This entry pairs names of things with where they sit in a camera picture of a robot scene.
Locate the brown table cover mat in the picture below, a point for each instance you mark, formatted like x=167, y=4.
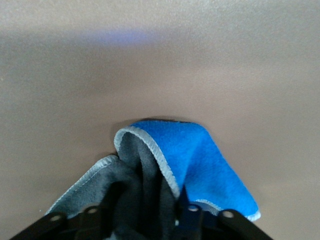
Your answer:
x=160, y=75

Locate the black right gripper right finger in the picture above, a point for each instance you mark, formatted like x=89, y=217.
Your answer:
x=235, y=227

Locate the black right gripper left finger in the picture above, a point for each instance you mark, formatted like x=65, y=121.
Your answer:
x=75, y=227

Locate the grey and blue cloth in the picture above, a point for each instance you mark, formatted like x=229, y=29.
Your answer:
x=200, y=162

